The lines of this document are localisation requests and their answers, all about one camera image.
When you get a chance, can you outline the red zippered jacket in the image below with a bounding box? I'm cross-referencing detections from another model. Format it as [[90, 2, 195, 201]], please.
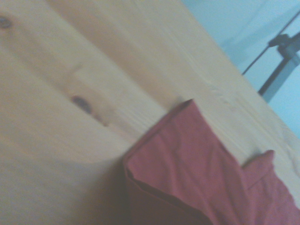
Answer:
[[122, 98, 300, 225]]

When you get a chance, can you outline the dark green camera stand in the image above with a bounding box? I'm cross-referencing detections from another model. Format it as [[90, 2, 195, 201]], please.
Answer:
[[257, 30, 300, 104]]

